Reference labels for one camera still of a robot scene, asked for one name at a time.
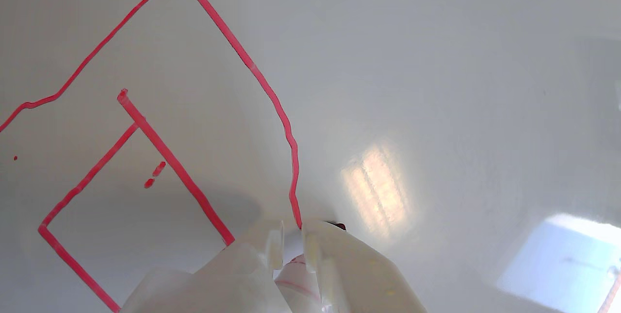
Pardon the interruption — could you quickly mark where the white whiteboard with aluminium frame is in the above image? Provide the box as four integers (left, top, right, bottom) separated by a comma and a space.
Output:
0, 0, 621, 313

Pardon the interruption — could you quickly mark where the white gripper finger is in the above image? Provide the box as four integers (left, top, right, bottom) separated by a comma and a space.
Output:
119, 219, 285, 313
301, 220, 427, 313

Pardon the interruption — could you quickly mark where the red whiteboard marker pen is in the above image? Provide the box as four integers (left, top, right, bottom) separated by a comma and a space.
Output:
273, 222, 347, 313

